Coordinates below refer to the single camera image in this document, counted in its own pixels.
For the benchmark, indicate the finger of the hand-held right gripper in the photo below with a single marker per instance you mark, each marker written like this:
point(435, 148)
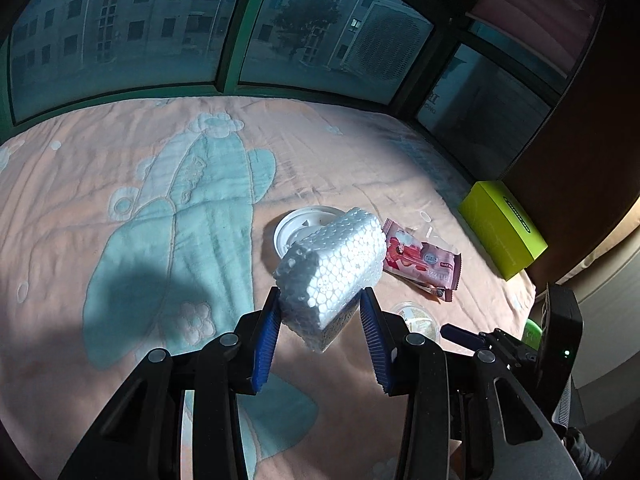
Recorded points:
point(460, 335)

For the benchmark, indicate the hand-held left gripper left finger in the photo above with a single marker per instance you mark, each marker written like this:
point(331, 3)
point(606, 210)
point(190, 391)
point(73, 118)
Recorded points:
point(265, 340)

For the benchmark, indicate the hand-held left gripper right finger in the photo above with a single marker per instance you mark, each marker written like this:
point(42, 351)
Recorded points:
point(377, 345)

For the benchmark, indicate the green mesh plastic wastebasket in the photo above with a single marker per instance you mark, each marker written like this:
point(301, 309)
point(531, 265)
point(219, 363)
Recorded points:
point(532, 332)

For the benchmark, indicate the small clear plastic cup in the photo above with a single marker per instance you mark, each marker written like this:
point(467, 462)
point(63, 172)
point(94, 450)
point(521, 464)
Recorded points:
point(415, 317)

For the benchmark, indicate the pink snack wrapper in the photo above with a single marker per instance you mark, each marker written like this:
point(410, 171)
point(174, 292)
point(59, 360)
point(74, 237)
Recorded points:
point(425, 260)

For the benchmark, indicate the white foam block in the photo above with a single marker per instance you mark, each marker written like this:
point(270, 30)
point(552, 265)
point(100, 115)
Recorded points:
point(330, 270)

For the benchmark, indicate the white translucent plastic lid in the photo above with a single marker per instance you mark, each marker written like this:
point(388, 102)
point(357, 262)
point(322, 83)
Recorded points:
point(295, 225)

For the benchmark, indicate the person's right forearm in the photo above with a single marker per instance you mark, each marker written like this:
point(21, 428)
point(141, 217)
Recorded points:
point(582, 452)

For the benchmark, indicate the floral cream curtain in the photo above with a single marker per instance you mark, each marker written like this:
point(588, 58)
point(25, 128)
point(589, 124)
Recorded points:
point(610, 265)

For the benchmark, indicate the lime green cardboard box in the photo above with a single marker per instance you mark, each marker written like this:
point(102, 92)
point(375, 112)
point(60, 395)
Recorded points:
point(500, 230)

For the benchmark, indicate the brown wooden wardrobe panel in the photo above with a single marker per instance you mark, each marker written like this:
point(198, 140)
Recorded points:
point(600, 135)

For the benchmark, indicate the pink and teal printed blanket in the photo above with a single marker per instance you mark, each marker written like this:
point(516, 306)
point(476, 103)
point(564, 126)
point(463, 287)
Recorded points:
point(125, 185)

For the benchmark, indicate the outdoor air conditioner unit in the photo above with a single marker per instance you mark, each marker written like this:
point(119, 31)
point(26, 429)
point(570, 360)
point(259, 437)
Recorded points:
point(390, 40)

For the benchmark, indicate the pink cloth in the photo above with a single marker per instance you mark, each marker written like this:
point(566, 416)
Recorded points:
point(540, 15)

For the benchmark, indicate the green window frame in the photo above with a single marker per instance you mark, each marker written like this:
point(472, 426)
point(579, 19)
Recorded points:
point(235, 25)

